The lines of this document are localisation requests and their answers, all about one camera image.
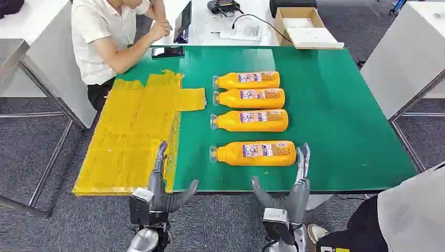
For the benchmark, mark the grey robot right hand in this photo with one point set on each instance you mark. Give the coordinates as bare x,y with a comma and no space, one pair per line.
299,201

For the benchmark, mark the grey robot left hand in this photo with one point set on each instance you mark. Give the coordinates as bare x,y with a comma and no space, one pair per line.
158,194

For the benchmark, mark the person's right hand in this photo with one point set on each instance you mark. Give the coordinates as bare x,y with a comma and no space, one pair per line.
160,30

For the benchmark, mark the orange drink bottle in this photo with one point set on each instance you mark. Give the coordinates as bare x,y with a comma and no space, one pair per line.
257,153
253,120
250,80
253,98

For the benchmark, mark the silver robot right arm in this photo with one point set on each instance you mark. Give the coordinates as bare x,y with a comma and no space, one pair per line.
299,240

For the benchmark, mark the black smartphone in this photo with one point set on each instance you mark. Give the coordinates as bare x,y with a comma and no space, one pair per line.
167,52

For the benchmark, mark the black tablet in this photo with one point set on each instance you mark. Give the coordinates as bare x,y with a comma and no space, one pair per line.
182,22

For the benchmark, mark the yellow sheet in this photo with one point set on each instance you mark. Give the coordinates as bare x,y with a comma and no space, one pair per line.
128,139

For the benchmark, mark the person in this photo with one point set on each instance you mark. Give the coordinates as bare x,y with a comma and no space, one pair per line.
410,215
94,34

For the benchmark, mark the black electronic device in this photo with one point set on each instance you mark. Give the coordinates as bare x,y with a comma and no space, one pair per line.
224,7

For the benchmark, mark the white power strip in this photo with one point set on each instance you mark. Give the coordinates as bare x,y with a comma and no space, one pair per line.
236,36

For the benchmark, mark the green table mat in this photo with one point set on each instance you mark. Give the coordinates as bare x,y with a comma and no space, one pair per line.
330,121

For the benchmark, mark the white side table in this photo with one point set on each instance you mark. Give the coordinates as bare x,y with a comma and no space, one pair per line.
45,41

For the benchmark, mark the open cardboard box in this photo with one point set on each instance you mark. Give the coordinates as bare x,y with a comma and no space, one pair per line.
280,26

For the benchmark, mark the black object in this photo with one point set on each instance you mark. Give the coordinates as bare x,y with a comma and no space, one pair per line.
10,7

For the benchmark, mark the steel bench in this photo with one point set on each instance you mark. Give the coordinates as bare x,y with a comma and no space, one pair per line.
10,55

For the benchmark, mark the white flat board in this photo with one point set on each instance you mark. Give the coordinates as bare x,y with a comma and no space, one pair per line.
313,38

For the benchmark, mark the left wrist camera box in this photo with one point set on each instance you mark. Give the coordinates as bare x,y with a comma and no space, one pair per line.
139,208

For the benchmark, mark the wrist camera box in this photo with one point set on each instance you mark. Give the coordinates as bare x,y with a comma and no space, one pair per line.
276,226
139,208

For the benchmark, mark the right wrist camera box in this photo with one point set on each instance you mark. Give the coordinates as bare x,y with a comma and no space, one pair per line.
276,226

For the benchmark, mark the white table with metal frame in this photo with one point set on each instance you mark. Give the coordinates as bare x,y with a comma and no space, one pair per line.
399,62

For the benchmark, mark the blue metal frame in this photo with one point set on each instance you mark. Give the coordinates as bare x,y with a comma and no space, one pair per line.
397,5

